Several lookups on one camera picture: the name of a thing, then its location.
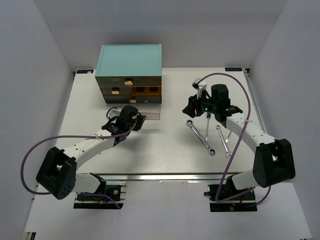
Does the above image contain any small combination wrench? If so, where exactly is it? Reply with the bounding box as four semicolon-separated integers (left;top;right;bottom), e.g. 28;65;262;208
215;125;232;158

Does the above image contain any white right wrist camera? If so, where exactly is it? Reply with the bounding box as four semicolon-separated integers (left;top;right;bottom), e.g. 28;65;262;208
192;78;207;99

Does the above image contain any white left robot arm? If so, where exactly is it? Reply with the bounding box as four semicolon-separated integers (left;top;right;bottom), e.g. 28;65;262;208
36;105;147;200

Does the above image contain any green handled long screwdriver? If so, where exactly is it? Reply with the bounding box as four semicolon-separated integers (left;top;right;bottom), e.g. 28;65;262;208
205;112;211;141

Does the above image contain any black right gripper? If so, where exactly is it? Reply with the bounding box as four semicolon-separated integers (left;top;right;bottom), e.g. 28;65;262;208
182;89;218;119

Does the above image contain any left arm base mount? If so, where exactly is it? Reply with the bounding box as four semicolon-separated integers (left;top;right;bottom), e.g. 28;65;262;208
72;173;126;210

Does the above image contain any teal drawer cabinet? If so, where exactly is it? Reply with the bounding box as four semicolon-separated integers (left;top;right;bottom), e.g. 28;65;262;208
95;44;162;96

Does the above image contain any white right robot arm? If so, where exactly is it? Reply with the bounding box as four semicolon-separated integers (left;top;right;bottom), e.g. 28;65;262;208
182;83;296;200

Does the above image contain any large ratchet combination wrench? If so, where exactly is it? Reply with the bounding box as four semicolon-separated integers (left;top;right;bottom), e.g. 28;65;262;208
186;119;216;156

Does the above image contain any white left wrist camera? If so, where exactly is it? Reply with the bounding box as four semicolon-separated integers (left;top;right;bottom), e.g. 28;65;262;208
106;106;123;120

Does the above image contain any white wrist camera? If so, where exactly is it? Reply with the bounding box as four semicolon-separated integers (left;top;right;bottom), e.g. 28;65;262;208
106;106;123;120
192;78;207;99

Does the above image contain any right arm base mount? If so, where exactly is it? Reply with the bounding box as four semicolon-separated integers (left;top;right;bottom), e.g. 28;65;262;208
204;183;258;213

